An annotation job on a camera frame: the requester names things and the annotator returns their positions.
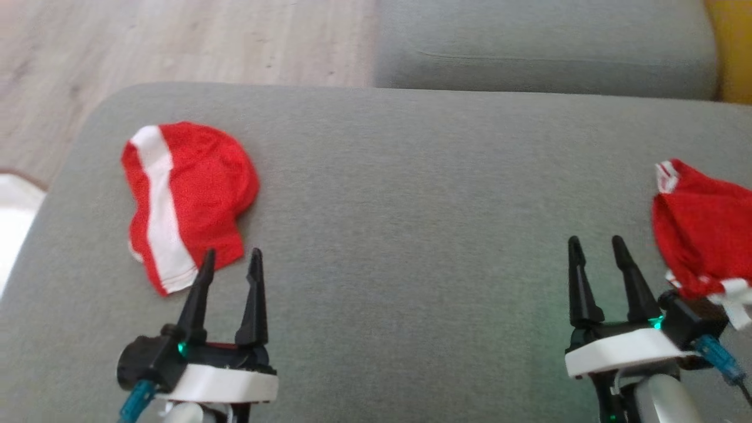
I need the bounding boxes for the teal left camera cable plug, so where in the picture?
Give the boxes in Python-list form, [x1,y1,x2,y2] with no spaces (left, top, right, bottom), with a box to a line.
[117,379,158,423]

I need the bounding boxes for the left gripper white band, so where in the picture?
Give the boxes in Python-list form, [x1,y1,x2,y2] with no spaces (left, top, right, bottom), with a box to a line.
[156,247,280,406]

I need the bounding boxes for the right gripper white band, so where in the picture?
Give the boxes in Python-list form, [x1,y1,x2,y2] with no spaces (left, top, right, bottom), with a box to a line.
[564,235,699,421]

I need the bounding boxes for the large grey fabric ottoman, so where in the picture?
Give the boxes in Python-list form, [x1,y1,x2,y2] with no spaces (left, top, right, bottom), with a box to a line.
[0,82,752,423]

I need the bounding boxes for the teal right camera cable plug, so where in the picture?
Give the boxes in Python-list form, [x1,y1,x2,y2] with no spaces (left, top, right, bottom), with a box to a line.
[694,334,752,407]

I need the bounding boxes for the white floor rug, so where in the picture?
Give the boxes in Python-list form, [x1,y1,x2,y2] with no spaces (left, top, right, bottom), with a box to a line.
[0,172,48,297]

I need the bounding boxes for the red jersey white striped sleeves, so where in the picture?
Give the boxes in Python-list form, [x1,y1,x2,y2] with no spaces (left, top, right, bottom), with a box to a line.
[651,159,752,331]

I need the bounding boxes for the teal camera cable plug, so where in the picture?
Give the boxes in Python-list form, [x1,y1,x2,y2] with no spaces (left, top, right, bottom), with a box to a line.
[117,379,158,423]
[694,334,752,407]

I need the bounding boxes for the yellow sofa back cushion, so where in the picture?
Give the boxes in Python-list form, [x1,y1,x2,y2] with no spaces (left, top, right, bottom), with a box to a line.
[704,0,752,105]

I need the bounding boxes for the grey sofa seat cushion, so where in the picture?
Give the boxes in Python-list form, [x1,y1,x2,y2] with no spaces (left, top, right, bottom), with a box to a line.
[373,0,721,102]

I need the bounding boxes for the red shorts wide white stripe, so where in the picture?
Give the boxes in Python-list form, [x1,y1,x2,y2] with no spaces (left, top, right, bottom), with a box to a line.
[121,122,260,296]

